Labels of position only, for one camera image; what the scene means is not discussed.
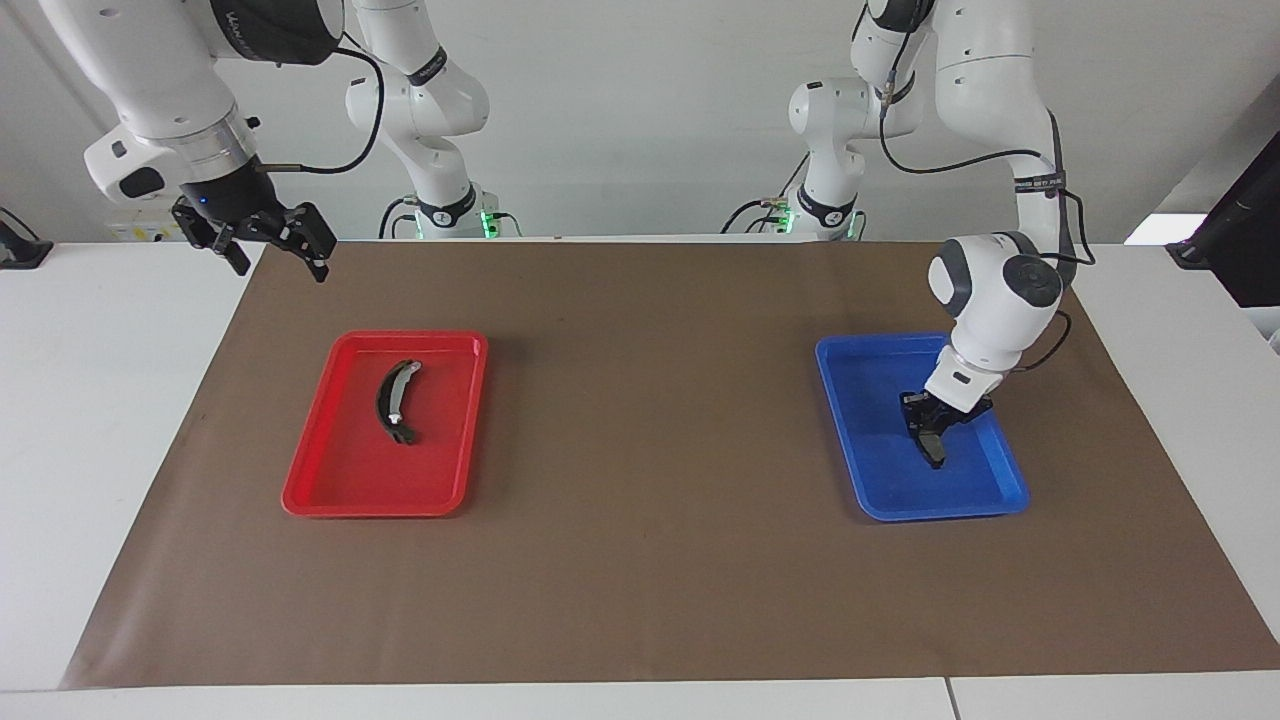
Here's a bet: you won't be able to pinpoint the blue plastic tray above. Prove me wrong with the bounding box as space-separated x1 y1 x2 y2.
815 333 1031 523

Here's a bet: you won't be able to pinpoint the brown paper table mat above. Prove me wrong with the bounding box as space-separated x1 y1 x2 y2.
60 240 1280 691

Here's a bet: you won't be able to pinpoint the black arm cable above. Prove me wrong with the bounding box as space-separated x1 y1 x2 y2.
255 30 387 177
878 50 1097 377

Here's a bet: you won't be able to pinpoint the black base cables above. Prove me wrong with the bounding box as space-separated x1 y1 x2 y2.
722 150 813 237
377 193 426 241

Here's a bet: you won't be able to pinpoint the curved brake shoe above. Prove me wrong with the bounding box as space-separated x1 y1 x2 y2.
375 359 423 446

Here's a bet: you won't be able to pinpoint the red plastic tray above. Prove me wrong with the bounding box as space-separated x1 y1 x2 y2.
281 330 489 518

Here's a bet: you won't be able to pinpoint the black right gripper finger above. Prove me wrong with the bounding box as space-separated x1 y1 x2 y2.
285 202 337 284
210 227 252 278

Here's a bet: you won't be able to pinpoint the black desk device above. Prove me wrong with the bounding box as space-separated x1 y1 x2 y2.
0 207 54 271

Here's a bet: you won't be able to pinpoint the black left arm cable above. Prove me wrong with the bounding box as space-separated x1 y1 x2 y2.
878 50 1097 377

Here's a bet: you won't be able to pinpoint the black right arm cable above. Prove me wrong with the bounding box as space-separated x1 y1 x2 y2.
255 30 387 177

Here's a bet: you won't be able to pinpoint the black monitor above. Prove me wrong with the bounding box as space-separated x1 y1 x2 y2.
1165 130 1280 311

